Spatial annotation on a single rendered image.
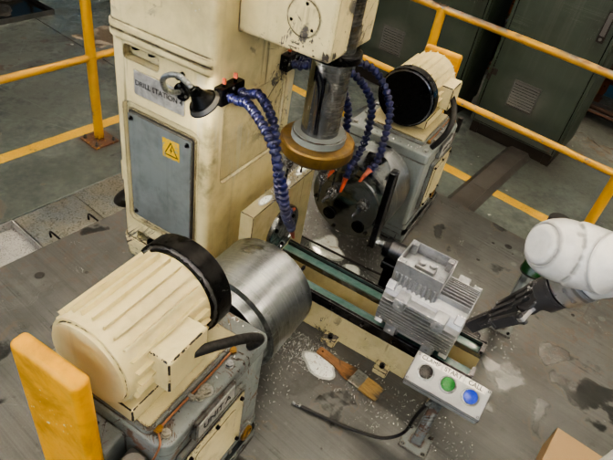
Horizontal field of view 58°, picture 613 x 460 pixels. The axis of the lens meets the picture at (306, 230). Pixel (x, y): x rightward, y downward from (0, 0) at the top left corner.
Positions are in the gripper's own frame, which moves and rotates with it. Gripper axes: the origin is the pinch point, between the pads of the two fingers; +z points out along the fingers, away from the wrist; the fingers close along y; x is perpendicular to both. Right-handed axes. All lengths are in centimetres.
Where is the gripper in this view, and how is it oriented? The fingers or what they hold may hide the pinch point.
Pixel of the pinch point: (481, 321)
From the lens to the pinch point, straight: 132.4
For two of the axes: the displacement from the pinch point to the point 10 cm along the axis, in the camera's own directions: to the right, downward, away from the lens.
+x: 6.6, 7.5, 0.5
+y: -5.1, 4.9, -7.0
